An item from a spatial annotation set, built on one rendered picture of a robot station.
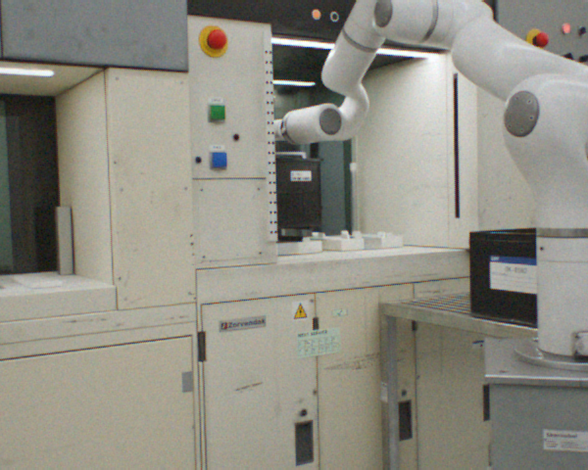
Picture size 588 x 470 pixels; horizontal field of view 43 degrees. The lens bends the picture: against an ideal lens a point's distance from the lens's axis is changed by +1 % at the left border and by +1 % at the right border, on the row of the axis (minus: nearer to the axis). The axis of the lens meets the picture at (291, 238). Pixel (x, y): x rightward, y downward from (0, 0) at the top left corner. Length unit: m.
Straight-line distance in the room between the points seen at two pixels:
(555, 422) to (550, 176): 0.35
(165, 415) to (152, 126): 0.59
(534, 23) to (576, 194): 1.13
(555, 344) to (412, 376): 0.79
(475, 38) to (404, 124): 0.90
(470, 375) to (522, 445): 0.95
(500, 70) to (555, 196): 0.24
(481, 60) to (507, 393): 0.54
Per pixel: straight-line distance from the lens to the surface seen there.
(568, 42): 2.31
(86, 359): 1.51
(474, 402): 2.08
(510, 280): 1.57
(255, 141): 1.64
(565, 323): 1.16
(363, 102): 1.72
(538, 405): 1.11
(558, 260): 1.15
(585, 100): 1.13
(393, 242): 2.09
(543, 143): 1.10
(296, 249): 1.91
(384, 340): 1.79
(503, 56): 1.27
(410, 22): 1.38
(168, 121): 1.55
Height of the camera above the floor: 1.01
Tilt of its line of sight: 3 degrees down
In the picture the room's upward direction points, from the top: 2 degrees counter-clockwise
